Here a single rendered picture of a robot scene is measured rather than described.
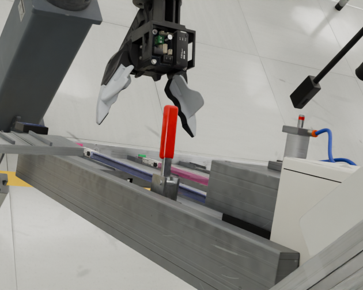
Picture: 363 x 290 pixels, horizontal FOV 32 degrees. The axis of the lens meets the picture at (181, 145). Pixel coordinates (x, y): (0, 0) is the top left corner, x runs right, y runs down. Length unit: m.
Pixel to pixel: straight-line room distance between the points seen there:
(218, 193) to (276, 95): 2.23
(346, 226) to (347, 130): 2.63
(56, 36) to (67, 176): 0.88
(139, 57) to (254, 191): 0.38
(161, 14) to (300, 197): 0.45
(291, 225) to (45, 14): 1.22
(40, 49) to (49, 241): 0.55
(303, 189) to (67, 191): 0.45
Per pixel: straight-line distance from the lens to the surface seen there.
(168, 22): 0.88
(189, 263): 0.59
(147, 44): 0.89
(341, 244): 0.38
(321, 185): 0.48
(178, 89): 0.93
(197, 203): 0.74
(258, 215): 0.57
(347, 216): 0.38
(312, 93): 0.85
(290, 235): 0.51
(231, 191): 0.61
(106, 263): 1.93
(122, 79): 0.86
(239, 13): 3.13
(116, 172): 0.97
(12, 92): 1.87
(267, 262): 0.49
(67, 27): 1.70
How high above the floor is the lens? 1.58
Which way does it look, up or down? 43 degrees down
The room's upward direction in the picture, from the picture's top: 39 degrees clockwise
